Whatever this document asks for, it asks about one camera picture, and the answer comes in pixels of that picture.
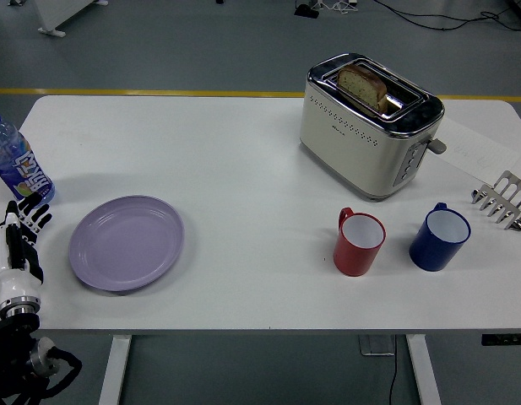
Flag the black power adapter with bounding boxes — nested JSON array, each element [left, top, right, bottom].
[[293, 3, 320, 19]]

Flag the metal toast rack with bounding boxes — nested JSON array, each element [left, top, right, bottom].
[[470, 170, 521, 232]]

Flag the black table control panel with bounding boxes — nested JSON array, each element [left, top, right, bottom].
[[480, 332, 521, 347]]

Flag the white furniture base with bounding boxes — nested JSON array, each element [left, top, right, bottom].
[[31, 0, 110, 37]]

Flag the white floor cables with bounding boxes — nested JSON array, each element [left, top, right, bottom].
[[317, 0, 358, 13]]

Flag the cream and chrome toaster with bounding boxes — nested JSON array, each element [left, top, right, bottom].
[[298, 51, 448, 203]]

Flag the red mug white inside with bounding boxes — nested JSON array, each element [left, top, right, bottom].
[[332, 206, 388, 278]]

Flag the grey bracket under table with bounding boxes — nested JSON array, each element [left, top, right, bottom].
[[357, 335, 397, 358]]

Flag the black floor cable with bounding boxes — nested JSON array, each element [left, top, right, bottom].
[[372, 0, 521, 32]]

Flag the blue drink bottle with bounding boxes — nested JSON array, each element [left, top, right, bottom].
[[0, 105, 57, 203]]

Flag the black cable under table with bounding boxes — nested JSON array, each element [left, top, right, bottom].
[[388, 356, 399, 405]]

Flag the brown bread slice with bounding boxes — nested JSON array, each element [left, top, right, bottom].
[[336, 62, 388, 114]]

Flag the purple round plate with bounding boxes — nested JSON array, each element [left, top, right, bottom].
[[68, 194, 186, 293]]

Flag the white paper sheet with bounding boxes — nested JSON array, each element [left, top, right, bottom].
[[437, 116, 521, 185]]

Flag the blue mug white inside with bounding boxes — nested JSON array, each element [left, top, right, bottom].
[[408, 202, 472, 273]]

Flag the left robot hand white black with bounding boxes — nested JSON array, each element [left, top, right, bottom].
[[0, 198, 54, 302]]

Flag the white table leg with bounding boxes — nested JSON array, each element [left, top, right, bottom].
[[405, 335, 442, 405], [98, 335, 133, 405]]

